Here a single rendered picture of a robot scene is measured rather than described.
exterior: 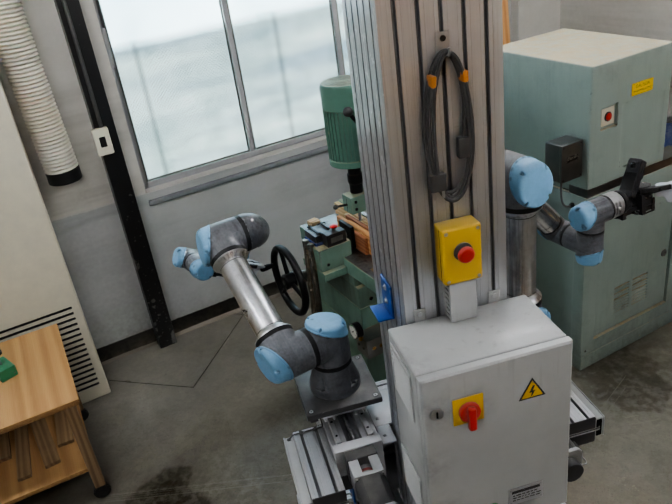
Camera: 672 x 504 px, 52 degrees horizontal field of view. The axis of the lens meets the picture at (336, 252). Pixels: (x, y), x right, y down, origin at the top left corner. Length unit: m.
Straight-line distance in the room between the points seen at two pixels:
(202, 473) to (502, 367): 1.92
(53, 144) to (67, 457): 1.35
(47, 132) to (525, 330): 2.39
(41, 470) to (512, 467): 2.09
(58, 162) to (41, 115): 0.22
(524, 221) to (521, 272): 0.15
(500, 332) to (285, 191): 2.60
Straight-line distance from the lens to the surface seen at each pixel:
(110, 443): 3.46
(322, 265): 2.53
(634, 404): 3.29
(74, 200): 3.62
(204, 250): 2.05
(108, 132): 3.46
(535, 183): 1.77
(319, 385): 2.03
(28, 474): 3.17
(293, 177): 3.96
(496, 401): 1.51
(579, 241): 2.08
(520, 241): 1.85
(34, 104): 3.30
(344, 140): 2.51
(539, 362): 1.50
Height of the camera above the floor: 2.11
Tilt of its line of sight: 28 degrees down
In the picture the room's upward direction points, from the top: 8 degrees counter-clockwise
